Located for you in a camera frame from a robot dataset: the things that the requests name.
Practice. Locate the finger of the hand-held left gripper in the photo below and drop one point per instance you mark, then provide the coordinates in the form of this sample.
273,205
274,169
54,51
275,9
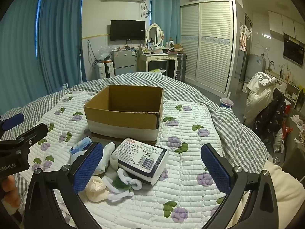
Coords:
13,121
35,131

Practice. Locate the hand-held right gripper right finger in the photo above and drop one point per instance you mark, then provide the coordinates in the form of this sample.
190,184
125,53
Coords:
214,169

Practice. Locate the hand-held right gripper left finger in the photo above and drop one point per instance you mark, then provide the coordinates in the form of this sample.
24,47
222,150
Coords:
88,169

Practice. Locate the cream cloth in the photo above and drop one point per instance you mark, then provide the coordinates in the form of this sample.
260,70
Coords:
96,188

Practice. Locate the white sock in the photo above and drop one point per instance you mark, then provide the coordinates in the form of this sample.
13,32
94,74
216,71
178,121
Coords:
106,156

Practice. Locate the small blue tissue packet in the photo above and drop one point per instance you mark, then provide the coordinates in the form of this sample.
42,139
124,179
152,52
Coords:
81,145

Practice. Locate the white green chenille flower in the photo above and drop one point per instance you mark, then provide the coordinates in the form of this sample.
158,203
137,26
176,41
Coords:
124,183

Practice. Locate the white tissue paper pack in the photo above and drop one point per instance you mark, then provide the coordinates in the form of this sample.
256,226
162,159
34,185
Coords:
140,158

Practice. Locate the brown cardboard box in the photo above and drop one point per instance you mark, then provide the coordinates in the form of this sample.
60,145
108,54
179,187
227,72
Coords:
124,114

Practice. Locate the person's left hand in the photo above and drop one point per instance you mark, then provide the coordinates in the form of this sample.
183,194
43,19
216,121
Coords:
10,186

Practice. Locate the white quilted floral mat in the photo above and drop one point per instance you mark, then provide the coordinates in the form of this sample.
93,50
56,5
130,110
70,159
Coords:
190,195

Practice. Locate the plastic drink cup with straw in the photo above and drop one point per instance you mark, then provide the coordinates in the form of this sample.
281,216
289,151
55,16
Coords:
226,103

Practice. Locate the blue window curtain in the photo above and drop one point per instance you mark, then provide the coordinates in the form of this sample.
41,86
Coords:
60,40
19,52
164,12

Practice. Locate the person's cream trouser leg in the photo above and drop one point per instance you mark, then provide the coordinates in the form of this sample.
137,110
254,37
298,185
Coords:
286,195

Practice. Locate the chair with dark floral clothing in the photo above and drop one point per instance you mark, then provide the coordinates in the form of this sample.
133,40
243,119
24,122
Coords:
271,116

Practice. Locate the white jacket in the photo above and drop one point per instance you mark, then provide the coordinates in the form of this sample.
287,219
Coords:
258,95

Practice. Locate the white suitcase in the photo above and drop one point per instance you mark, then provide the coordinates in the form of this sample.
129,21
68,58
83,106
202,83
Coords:
104,69

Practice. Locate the silver suitcase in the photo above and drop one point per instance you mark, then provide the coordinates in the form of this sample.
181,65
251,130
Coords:
180,66

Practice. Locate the grey washing machine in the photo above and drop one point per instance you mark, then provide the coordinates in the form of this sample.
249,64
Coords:
255,66

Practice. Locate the grey small fridge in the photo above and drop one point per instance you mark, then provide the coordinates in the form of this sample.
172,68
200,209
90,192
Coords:
124,62

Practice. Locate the yellow green plush toy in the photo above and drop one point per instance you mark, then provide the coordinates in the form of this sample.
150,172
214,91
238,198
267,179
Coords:
157,70

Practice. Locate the white louvred wardrobe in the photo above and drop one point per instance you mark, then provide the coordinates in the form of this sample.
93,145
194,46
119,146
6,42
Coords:
209,45

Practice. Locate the white dressing table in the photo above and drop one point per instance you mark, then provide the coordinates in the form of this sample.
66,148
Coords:
154,57

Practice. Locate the pink hanging garment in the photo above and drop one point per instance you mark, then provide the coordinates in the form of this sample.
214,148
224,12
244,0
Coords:
243,39

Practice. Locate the black range hood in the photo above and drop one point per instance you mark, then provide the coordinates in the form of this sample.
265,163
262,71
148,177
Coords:
294,50

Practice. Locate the white oval vanity mirror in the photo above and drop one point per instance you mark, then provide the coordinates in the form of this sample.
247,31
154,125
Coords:
153,34

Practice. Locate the black wall television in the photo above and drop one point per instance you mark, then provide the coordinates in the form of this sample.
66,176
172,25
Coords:
127,30

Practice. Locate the white wall cabinets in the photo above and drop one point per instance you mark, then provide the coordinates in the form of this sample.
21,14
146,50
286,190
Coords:
286,25

